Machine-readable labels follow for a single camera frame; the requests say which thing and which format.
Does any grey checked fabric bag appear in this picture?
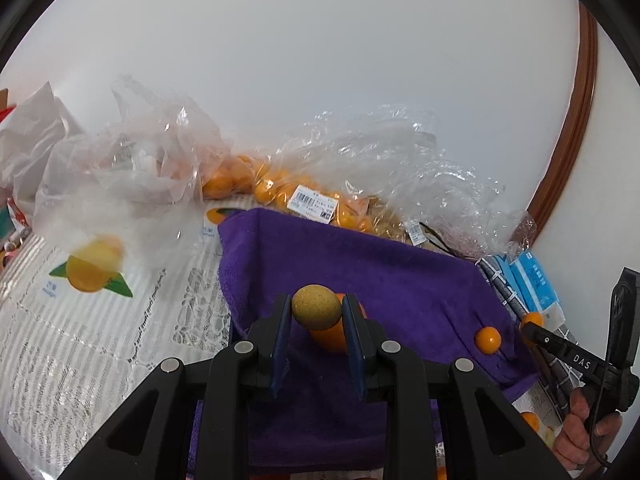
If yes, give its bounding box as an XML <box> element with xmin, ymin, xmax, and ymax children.
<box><xmin>474</xmin><ymin>257</ymin><xmax>586</xmax><ymax>421</ymax></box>

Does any blue tissue pack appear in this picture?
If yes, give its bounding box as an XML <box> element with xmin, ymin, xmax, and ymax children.
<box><xmin>496</xmin><ymin>250</ymin><xmax>565</xmax><ymax>332</ymax></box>

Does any brown wooden door frame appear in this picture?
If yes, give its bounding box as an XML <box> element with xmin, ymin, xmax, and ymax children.
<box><xmin>527</xmin><ymin>3</ymin><xmax>599</xmax><ymax>244</ymax></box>

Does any bag of small oranges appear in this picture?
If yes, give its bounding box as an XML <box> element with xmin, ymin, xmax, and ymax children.
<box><xmin>202</xmin><ymin>155</ymin><xmax>373</xmax><ymax>233</ymax></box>

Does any clear plastic bag pile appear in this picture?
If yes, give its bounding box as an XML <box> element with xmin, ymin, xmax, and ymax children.
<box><xmin>270</xmin><ymin>105</ymin><xmax>537</xmax><ymax>261</ymax></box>

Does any small green brown fruit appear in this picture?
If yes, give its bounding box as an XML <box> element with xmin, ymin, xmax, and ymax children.
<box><xmin>292</xmin><ymin>284</ymin><xmax>342</xmax><ymax>330</ymax></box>

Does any person's right hand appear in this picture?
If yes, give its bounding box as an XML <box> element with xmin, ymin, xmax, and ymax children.
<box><xmin>552</xmin><ymin>388</ymin><xmax>623</xmax><ymax>479</ymax></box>

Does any white plastic bag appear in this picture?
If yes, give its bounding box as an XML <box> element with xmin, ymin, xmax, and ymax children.
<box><xmin>32</xmin><ymin>75</ymin><xmax>230</xmax><ymax>268</ymax></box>

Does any purple towel lined tray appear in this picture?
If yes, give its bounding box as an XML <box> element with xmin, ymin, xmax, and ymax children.
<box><xmin>195</xmin><ymin>208</ymin><xmax>559</xmax><ymax>479</ymax></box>

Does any small orange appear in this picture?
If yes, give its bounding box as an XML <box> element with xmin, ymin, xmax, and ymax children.
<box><xmin>474</xmin><ymin>326</ymin><xmax>502</xmax><ymax>356</ymax></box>

